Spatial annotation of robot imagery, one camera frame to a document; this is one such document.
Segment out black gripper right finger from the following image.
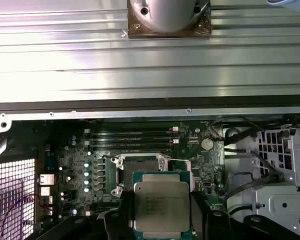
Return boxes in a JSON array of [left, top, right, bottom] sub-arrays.
[[190, 191, 300, 240]]

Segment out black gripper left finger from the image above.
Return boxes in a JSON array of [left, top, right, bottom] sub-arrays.
[[37, 191, 136, 240]]

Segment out silver topped CPU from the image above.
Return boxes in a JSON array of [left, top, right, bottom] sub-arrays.
[[132, 171, 192, 240]]

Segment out CPU socket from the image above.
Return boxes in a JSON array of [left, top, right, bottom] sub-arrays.
[[109, 154, 172, 200]]

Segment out RAM slot white latches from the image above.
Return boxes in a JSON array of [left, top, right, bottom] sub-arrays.
[[83, 128, 180, 134], [83, 139, 180, 145]]

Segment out RAM slot black latches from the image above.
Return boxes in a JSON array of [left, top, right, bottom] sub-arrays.
[[83, 134, 180, 140]]

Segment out green motherboard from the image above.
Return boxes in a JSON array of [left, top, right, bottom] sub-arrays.
[[37, 119, 226, 226]]

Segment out round coin cell battery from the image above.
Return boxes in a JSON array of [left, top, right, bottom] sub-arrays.
[[200, 138, 214, 151]]

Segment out black PC case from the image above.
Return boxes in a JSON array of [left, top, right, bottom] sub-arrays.
[[0, 96, 300, 240]]

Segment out brown square base plate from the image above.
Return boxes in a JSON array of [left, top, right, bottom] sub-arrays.
[[127, 0, 213, 40]]

